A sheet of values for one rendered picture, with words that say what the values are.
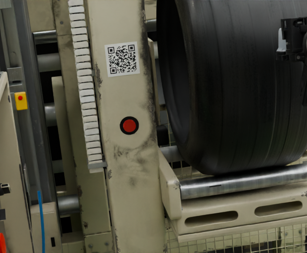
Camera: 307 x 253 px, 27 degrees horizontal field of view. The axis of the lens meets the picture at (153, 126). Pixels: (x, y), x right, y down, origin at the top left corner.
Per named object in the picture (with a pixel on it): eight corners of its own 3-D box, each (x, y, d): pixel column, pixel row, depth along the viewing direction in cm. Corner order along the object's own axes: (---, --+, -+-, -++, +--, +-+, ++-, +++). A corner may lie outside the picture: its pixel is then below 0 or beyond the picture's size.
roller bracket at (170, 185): (171, 221, 145) (167, 181, 143) (145, 167, 183) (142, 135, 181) (185, 219, 146) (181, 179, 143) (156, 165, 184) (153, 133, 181)
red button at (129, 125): (123, 133, 149) (122, 121, 149) (123, 131, 151) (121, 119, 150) (136, 131, 150) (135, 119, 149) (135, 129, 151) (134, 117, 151)
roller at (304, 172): (177, 201, 147) (174, 181, 148) (174, 200, 152) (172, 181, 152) (319, 180, 152) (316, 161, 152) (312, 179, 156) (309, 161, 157)
